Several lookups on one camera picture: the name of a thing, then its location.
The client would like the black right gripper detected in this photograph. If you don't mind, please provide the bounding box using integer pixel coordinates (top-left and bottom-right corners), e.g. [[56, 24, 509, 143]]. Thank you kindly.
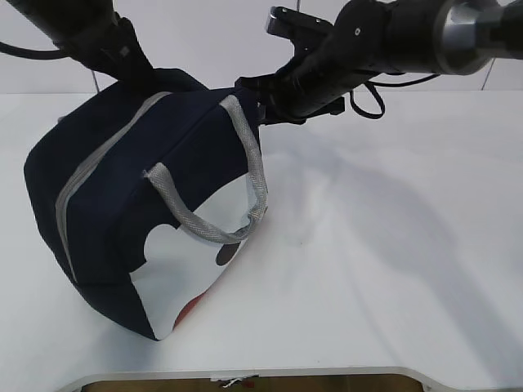
[[234, 36, 346, 126]]

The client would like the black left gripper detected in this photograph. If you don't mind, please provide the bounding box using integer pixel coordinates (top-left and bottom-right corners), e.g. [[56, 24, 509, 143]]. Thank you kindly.
[[66, 11, 157, 86]]

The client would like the navy blue lunch bag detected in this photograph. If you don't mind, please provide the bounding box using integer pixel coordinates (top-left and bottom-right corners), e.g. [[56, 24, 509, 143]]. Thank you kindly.
[[24, 69, 268, 341]]

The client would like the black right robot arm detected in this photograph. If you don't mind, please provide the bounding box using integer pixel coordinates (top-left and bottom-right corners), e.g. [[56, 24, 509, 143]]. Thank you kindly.
[[237, 1, 522, 125]]

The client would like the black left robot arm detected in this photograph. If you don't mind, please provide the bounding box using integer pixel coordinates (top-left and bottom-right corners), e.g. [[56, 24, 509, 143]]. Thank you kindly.
[[1, 0, 157, 91]]

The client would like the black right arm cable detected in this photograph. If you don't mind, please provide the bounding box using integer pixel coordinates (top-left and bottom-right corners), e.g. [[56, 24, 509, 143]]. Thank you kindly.
[[349, 71, 438, 121]]

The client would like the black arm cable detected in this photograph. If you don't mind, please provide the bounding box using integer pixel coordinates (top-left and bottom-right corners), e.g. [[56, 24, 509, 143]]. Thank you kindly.
[[349, 71, 438, 121], [0, 40, 66, 59]]

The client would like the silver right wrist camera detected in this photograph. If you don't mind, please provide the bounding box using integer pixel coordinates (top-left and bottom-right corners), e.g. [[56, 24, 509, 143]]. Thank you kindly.
[[266, 7, 333, 39]]

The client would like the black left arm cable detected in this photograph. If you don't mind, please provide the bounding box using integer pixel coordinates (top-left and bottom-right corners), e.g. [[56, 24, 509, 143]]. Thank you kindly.
[[0, 40, 66, 59]]

